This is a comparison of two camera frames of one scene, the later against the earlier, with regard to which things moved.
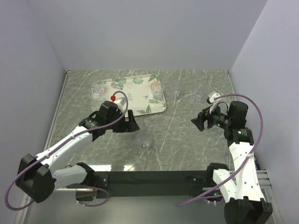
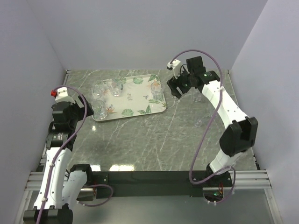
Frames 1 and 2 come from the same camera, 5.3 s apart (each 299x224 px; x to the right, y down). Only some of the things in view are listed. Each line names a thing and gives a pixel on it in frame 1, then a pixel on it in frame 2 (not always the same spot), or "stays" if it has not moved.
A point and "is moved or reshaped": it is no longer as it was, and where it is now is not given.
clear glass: (157, 90) stays
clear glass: (98, 91) stays
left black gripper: (130, 126) to (81, 110)
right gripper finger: (210, 122) to (184, 88)
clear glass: (144, 143) is moved or reshaped
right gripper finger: (199, 121) to (173, 83)
